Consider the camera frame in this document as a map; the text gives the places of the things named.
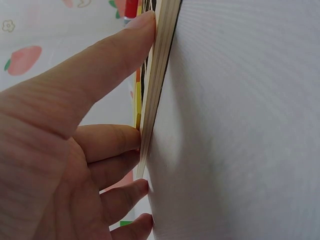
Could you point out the red cylinder with white end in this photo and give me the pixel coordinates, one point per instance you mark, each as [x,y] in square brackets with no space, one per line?
[131,8]

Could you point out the person's left thumb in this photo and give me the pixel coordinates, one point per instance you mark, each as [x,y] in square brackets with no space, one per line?
[107,57]

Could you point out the bright yellow block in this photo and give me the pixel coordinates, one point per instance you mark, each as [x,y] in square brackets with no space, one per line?
[138,97]

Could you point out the layered light wooden board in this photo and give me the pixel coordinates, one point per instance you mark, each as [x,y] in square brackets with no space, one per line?
[160,62]

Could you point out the person's left hand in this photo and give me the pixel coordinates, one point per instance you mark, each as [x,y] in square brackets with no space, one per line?
[45,150]

